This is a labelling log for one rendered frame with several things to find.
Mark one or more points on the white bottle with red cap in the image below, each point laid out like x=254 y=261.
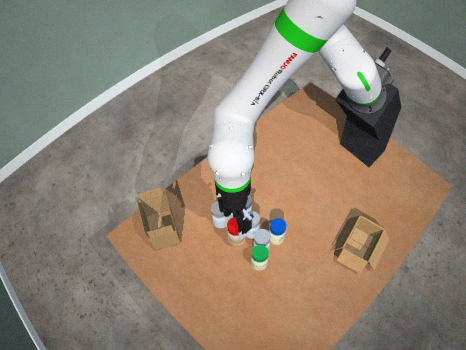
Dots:
x=233 y=237

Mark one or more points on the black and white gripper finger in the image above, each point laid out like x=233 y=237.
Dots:
x=244 y=223
x=224 y=210

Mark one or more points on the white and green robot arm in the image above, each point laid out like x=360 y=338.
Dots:
x=301 y=29

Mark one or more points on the white bottle with grey cap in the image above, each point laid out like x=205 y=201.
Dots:
x=219 y=223
x=262 y=237

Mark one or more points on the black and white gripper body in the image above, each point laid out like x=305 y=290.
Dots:
x=233 y=206

